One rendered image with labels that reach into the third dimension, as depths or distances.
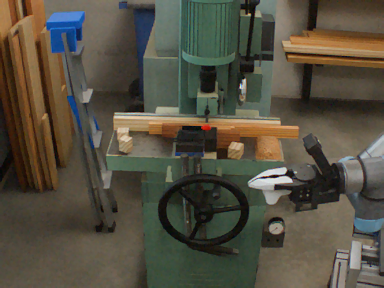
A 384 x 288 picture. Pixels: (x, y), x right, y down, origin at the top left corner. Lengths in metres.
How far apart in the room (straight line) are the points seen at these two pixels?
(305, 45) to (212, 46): 2.12
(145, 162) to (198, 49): 0.42
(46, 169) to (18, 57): 0.73
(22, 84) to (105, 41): 1.45
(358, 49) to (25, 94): 2.29
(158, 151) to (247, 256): 0.55
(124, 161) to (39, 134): 1.34
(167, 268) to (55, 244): 0.92
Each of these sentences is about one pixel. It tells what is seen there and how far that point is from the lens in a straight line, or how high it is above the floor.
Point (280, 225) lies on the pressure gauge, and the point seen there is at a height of 0.67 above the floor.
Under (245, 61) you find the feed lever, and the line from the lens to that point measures 2.00.
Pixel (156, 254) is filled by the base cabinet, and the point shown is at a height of 0.46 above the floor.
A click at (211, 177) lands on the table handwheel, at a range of 1.67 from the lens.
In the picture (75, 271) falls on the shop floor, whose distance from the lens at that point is 2.75.
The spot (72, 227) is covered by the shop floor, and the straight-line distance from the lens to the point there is 3.03.
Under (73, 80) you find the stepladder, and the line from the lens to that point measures 2.54.
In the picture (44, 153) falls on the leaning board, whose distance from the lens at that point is 3.23.
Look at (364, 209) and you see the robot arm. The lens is 1.29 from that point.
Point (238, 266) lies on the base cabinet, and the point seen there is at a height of 0.41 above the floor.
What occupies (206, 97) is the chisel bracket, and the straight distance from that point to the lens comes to 1.87.
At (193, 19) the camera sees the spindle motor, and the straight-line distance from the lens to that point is 1.75.
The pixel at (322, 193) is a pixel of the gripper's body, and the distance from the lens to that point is 1.22.
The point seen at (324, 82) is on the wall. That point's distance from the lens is 4.46.
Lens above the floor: 1.88
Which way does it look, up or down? 30 degrees down
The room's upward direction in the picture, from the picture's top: 1 degrees clockwise
